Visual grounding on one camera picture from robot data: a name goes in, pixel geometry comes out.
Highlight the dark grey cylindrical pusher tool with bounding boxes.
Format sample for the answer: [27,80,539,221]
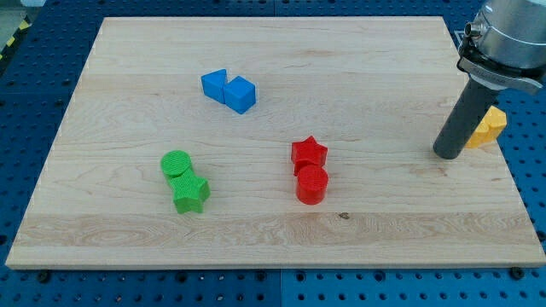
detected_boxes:
[433,78,500,159]

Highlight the red cylinder block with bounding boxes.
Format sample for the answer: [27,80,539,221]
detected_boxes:
[296,165,328,206]

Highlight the red star block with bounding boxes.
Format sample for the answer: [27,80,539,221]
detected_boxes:
[291,136,328,176]

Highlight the green cylinder block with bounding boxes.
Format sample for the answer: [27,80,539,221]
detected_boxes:
[160,150,192,180]

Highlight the yellow heart block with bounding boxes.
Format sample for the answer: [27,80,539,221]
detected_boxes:
[465,106,508,148]

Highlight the green star block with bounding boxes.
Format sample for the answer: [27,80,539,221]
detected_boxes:
[167,170,211,214]

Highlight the blue triangle block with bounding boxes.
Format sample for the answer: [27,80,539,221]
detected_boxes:
[200,69,227,104]

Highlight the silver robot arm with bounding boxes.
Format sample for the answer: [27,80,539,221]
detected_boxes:
[457,0,545,95]

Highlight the light wooden board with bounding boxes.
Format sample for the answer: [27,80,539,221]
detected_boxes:
[6,17,545,269]

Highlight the blue cube block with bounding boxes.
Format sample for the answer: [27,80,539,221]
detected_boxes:
[224,76,256,114]

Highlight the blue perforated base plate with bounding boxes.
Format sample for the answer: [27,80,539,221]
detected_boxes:
[1,0,545,306]

